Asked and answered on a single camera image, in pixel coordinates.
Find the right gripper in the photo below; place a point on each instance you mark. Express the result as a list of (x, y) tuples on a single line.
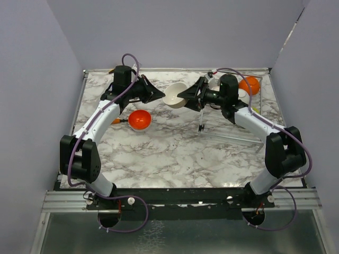
[(192, 92)]

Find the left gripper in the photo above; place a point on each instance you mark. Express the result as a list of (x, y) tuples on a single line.
[(151, 92)]

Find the white orange striped bowl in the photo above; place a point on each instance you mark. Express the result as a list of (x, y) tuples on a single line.
[(171, 98)]

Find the red orange glossy bowl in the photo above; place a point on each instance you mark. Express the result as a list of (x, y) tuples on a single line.
[(140, 117)]

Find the white bowl grey outside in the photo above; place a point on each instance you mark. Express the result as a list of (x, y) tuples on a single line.
[(243, 96)]

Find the white bowl orange outside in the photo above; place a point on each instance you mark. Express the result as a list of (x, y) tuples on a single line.
[(253, 82)]

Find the lime green bowl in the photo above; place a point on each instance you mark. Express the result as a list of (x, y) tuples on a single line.
[(256, 110)]

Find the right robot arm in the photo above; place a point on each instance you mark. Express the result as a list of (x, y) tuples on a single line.
[(284, 152)]

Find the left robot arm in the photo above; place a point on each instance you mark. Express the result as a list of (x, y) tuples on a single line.
[(79, 156)]

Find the white shallow bowl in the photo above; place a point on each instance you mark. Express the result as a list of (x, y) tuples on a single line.
[(140, 128)]

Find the white wire dish rack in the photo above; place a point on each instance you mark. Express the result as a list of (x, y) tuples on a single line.
[(214, 125)]

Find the orange handled screwdriver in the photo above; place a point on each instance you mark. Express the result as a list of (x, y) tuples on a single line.
[(117, 121)]

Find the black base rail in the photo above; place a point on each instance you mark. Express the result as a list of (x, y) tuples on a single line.
[(178, 203)]

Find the aluminium frame rail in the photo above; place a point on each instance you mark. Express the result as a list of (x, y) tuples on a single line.
[(64, 202)]

